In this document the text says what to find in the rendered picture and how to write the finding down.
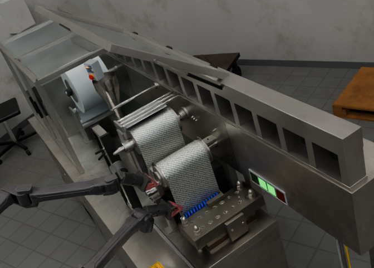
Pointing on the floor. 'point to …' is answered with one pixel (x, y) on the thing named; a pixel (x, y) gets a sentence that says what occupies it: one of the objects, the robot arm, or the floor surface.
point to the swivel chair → (13, 110)
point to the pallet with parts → (357, 97)
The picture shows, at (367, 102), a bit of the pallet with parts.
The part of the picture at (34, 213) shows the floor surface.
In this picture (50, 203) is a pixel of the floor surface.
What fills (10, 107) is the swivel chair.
